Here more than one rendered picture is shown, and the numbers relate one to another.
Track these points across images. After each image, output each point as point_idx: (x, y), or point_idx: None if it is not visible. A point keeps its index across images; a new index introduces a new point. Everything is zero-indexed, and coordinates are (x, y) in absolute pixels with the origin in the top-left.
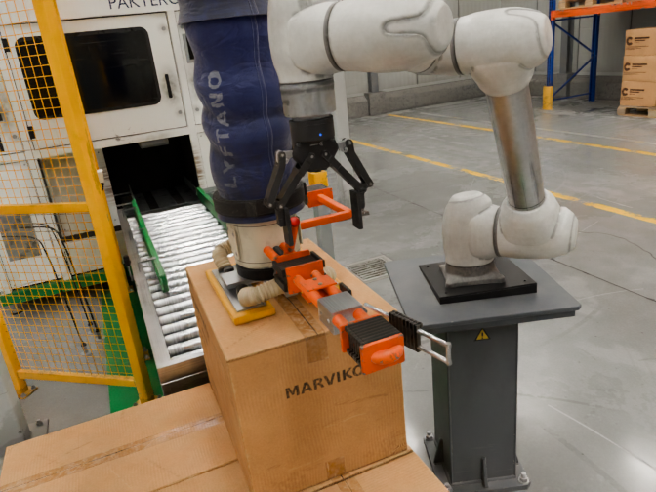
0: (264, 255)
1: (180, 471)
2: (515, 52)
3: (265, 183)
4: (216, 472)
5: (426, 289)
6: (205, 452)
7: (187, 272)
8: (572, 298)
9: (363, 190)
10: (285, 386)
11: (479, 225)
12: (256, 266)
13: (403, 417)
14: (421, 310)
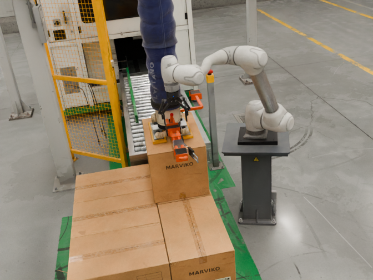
0: (165, 121)
1: (132, 190)
2: (251, 64)
3: (166, 98)
4: (144, 192)
5: (236, 138)
6: (142, 186)
7: (142, 121)
8: (288, 149)
9: (187, 111)
10: (165, 165)
11: (256, 115)
12: (162, 124)
13: (207, 182)
14: (228, 146)
